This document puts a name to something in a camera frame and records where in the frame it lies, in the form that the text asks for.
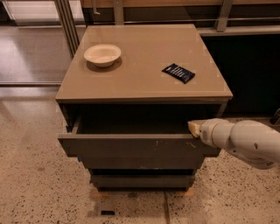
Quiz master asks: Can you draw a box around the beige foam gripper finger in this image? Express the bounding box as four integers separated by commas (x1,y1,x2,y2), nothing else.
187,120,207,138

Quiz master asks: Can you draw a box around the grey top drawer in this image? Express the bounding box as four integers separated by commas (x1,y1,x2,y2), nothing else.
59,117,220,159

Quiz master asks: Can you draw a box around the grey drawer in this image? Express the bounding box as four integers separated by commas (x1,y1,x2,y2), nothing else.
81,157,203,169
59,117,220,159
91,175,195,188

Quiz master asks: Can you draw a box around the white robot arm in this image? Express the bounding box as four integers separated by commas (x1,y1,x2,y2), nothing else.
188,118,280,170

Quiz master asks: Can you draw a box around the grey bottom drawer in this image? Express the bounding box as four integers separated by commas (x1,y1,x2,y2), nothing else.
91,175,195,188

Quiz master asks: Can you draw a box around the grey drawer cabinet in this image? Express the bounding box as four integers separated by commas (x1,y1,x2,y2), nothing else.
55,24,234,193

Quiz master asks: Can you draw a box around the grey middle drawer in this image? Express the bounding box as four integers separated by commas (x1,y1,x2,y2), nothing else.
81,157,203,169

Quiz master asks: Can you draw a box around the dark blue snack packet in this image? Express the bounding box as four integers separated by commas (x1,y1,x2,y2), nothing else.
163,63,195,84

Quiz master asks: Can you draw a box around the white paper bowl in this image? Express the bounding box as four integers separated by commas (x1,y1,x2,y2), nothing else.
84,44,122,67

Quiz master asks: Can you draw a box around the grey metal shelf ledge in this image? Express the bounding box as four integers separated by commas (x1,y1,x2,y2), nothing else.
198,25,280,37

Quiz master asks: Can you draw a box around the metal railing frame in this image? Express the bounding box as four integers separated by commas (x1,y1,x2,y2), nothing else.
51,0,280,55

